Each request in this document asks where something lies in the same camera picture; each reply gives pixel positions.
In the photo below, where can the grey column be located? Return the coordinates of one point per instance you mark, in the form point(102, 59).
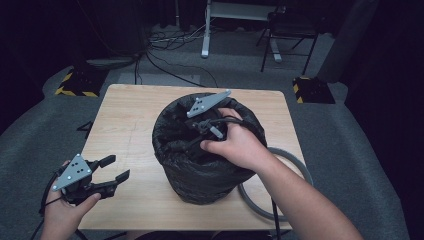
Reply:
point(350, 40)

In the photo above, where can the person's left hand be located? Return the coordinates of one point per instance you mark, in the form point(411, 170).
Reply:
point(61, 218)

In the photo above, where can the black plastic trash bag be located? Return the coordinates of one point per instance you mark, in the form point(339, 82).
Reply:
point(193, 180)

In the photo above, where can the black yellow striped base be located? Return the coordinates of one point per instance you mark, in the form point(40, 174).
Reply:
point(81, 83)
point(313, 90)

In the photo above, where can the grey flat floor plate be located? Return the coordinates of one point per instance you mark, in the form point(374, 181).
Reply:
point(110, 62)

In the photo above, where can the white desk frame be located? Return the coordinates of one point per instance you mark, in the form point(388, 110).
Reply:
point(205, 43)

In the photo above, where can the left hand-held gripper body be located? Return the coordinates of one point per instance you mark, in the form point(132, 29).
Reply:
point(73, 173)

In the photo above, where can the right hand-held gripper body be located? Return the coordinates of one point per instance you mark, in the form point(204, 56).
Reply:
point(205, 104)

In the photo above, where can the black folding chair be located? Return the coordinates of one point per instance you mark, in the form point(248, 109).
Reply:
point(290, 31)

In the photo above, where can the person's right hand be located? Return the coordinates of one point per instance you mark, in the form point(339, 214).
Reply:
point(243, 146)

